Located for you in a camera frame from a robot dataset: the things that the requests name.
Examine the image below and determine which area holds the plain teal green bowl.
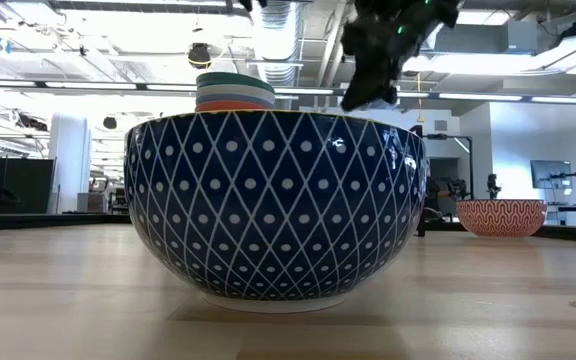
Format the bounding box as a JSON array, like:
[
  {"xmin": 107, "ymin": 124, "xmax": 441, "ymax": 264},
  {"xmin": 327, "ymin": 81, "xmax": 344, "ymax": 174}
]
[{"xmin": 196, "ymin": 71, "xmax": 276, "ymax": 92}]

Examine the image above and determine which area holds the black dome ceiling fixture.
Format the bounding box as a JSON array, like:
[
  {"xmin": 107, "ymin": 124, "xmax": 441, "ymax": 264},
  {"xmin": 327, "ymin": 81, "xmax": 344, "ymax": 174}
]
[{"xmin": 187, "ymin": 42, "xmax": 213, "ymax": 70}]

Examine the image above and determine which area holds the white bowl with red base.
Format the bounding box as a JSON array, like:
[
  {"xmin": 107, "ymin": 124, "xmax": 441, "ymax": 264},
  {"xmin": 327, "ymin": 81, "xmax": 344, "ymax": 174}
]
[{"xmin": 195, "ymin": 83, "xmax": 277, "ymax": 108}]

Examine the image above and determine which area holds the yellow hanging cord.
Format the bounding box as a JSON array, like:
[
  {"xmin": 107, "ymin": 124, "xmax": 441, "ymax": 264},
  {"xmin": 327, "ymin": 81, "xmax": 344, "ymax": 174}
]
[{"xmin": 416, "ymin": 72, "xmax": 425, "ymax": 124}]

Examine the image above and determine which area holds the silver spiral ventilation duct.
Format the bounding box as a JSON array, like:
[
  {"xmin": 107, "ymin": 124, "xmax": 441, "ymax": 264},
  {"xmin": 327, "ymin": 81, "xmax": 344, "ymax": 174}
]
[{"xmin": 247, "ymin": 0, "xmax": 302, "ymax": 89}]

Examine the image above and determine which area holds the black background stand frame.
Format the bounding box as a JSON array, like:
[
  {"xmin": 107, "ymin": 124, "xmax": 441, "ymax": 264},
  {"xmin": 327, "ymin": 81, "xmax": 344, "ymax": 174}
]
[{"xmin": 425, "ymin": 132, "xmax": 474, "ymax": 201}]

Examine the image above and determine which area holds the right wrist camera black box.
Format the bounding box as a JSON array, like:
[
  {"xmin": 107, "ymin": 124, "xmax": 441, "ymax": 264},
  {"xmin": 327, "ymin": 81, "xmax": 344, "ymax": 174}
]
[{"xmin": 392, "ymin": 0, "xmax": 462, "ymax": 49}]

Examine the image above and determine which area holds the black office chair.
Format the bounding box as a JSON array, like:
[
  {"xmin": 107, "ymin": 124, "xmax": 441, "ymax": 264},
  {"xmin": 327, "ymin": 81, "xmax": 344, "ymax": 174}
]
[{"xmin": 426, "ymin": 174, "xmax": 470, "ymax": 222}]

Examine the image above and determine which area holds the navy diamond bowl yellow inside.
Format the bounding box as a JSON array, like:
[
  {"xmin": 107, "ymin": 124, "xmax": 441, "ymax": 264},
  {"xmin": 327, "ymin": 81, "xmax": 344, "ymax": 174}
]
[{"xmin": 123, "ymin": 109, "xmax": 428, "ymax": 315}]

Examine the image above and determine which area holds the long ceiling light bar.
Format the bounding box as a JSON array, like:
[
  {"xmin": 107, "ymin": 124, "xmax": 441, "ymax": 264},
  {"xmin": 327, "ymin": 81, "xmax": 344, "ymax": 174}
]
[{"xmin": 0, "ymin": 78, "xmax": 576, "ymax": 106}]

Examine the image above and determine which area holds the dark wall monitor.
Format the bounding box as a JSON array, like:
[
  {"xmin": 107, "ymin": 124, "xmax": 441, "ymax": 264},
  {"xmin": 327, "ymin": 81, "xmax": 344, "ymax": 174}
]
[{"xmin": 530, "ymin": 159, "xmax": 573, "ymax": 191}]

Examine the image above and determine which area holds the black partition panel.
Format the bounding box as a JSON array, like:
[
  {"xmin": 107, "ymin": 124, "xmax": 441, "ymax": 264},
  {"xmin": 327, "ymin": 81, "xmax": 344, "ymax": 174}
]
[{"xmin": 0, "ymin": 156, "xmax": 57, "ymax": 216}]

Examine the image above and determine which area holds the large grey ventilation duct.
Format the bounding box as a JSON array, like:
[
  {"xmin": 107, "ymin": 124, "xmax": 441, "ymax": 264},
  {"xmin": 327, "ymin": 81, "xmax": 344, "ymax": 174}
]
[{"xmin": 397, "ymin": 0, "xmax": 539, "ymax": 76}]

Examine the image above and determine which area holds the red wave bowl blue-white inside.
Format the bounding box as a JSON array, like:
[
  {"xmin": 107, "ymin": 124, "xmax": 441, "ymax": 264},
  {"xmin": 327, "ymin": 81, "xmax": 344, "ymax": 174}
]
[{"xmin": 456, "ymin": 198, "xmax": 548, "ymax": 239}]

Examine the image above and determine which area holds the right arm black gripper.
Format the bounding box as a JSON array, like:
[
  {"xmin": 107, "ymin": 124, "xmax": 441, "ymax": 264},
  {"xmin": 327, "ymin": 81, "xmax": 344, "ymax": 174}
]
[{"xmin": 340, "ymin": 0, "xmax": 410, "ymax": 112}]

